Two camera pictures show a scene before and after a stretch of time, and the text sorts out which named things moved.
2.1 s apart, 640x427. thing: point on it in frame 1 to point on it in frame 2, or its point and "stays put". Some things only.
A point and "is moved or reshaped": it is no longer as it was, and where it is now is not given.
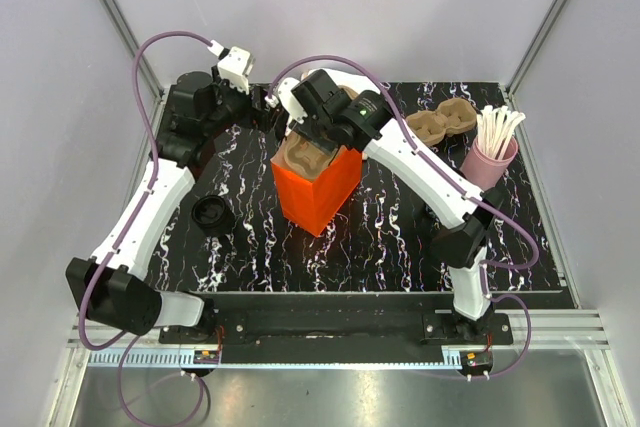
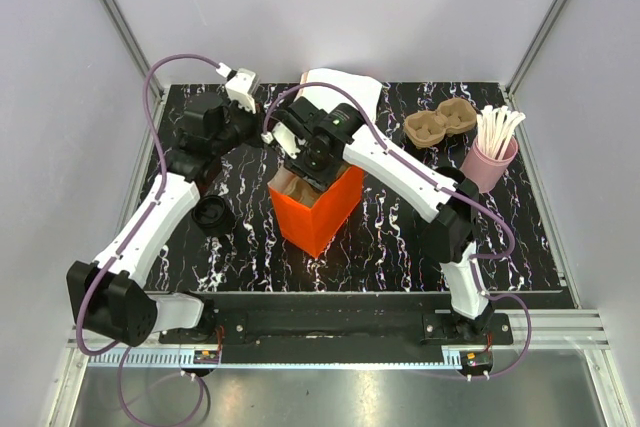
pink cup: x=486 y=172 stays put
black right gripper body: x=314 y=128 to x=310 y=166
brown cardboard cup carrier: x=302 y=156 is moved or reshaped
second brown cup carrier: x=452 y=116 stays put
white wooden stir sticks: x=495 y=128 stays put
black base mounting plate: x=338 y=328 stays put
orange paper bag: x=314 y=205 is moved or reshaped
